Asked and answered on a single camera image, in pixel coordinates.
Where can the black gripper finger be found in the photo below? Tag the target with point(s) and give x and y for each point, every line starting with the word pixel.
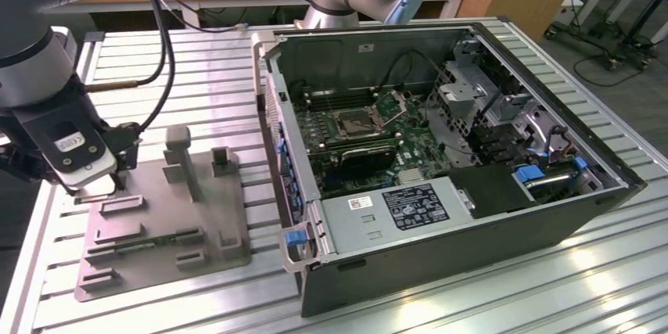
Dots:
pixel 31 166
pixel 128 158

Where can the silver CPU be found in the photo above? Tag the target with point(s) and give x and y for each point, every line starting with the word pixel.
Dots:
pixel 93 195

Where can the black RAM slot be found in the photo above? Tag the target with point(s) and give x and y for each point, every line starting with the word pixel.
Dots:
pixel 333 92
pixel 336 96
pixel 341 105
pixel 339 101

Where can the CPU socket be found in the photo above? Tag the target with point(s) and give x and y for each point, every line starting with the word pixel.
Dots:
pixel 360 124

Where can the grey parts rack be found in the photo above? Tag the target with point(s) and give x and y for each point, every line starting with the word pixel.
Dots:
pixel 172 209

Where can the green RAM stick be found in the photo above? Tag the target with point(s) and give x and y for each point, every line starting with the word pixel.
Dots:
pixel 145 243

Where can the blue case latch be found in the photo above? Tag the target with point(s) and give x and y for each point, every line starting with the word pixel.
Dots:
pixel 295 239

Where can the black graphics card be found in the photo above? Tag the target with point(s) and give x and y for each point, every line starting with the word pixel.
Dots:
pixel 365 160

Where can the grey power supply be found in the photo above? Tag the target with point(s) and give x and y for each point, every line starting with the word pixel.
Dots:
pixel 365 228

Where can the small silver heat sink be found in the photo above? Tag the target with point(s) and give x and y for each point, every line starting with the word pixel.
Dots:
pixel 415 176

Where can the green motherboard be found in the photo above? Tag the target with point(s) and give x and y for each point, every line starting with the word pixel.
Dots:
pixel 417 146

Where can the black open PC case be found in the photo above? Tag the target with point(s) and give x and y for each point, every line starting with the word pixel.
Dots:
pixel 428 271

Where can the silver metal disk bay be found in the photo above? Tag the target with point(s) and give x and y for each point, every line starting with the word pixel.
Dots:
pixel 459 95

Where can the black plastic shroud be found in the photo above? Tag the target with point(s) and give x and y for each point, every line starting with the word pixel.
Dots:
pixel 491 193

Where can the blue disk carrier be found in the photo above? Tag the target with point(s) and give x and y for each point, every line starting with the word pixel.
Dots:
pixel 529 175

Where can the small blue clip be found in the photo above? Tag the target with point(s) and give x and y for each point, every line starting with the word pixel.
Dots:
pixel 579 164

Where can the black wheeled cart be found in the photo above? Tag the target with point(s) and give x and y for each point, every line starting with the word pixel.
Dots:
pixel 621 17

